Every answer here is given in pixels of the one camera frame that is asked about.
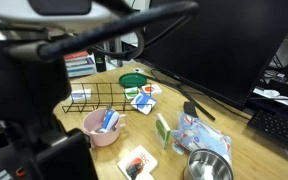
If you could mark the blue and white tube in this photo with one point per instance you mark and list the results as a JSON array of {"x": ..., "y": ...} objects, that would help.
[{"x": 110, "y": 120}]

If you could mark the large black monitor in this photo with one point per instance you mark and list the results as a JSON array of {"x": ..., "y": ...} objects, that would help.
[{"x": 224, "y": 43}]

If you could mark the silver spoon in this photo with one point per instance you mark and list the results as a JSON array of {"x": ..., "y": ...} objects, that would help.
[{"x": 107, "y": 108}]

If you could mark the blue plastic packet bag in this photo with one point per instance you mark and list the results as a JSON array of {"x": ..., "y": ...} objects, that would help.
[{"x": 200, "y": 136}]

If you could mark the small black box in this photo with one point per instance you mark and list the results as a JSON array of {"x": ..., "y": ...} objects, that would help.
[{"x": 190, "y": 109}]

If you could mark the white papers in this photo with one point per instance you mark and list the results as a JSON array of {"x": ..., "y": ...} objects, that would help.
[{"x": 274, "y": 95}]

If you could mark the orange black tool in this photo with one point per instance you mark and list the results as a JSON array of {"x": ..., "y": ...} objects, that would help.
[{"x": 20, "y": 172}]

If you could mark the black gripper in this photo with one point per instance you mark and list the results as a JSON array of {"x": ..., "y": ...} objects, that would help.
[{"x": 24, "y": 86}]

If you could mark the green plate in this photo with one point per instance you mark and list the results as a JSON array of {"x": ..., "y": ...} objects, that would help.
[{"x": 133, "y": 80}]

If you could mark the white box with blue text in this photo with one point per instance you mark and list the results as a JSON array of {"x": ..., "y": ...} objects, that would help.
[{"x": 80, "y": 95}]

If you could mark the white box with green label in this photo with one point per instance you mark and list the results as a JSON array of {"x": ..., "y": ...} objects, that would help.
[{"x": 162, "y": 131}]

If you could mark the silver metal bowl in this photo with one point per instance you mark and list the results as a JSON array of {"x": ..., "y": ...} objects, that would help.
[{"x": 197, "y": 166}]

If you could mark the white box with orange print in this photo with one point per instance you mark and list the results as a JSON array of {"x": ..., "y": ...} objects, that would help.
[{"x": 150, "y": 89}]

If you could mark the white box with green print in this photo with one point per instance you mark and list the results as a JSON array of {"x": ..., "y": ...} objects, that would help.
[{"x": 131, "y": 93}]

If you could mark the black keyboard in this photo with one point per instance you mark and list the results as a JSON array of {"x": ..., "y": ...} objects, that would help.
[{"x": 277, "y": 128}]

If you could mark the black box with green logo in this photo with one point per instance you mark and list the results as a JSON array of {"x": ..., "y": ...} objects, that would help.
[{"x": 100, "y": 64}]

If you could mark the stacked blue white books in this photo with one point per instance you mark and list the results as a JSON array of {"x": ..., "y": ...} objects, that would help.
[{"x": 80, "y": 68}]

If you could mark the black monitor stand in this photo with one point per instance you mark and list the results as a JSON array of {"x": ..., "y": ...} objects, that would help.
[{"x": 200, "y": 106}]

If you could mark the white box with blue stripe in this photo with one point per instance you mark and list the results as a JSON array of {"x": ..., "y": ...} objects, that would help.
[{"x": 143, "y": 102}]

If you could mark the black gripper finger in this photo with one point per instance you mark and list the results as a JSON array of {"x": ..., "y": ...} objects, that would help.
[{"x": 64, "y": 160}]

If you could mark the red book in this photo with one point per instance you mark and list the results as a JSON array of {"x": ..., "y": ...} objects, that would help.
[{"x": 75, "y": 55}]

